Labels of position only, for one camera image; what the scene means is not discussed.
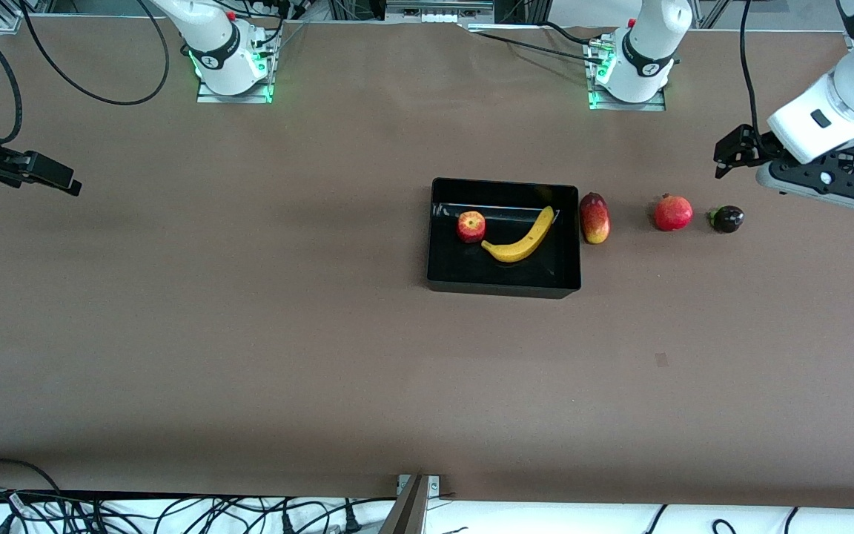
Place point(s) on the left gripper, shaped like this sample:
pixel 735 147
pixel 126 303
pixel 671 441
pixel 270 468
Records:
pixel 752 144

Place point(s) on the yellow banana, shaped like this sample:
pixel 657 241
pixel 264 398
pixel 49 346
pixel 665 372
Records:
pixel 523 246

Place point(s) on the red yellow apple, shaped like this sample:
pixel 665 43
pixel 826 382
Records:
pixel 471 227

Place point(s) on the black plastic box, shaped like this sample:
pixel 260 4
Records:
pixel 464 271

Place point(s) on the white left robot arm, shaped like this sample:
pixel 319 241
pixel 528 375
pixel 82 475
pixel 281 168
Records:
pixel 646 44

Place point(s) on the dark purple mangosteen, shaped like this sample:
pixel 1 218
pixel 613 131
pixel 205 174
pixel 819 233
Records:
pixel 727 219

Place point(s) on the red pomegranate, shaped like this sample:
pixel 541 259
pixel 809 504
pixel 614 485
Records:
pixel 673 213

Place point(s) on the red yellow mango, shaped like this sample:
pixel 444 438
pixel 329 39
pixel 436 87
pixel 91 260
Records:
pixel 594 219

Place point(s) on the silver metal device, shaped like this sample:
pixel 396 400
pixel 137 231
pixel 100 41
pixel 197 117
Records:
pixel 438 9

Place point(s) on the brown table cover sheet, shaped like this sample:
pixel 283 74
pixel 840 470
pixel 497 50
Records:
pixel 323 371

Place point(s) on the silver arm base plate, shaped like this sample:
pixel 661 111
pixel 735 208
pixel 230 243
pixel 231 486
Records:
pixel 208 96
pixel 653 105

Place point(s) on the aluminium table edge bracket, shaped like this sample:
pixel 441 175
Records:
pixel 411 504

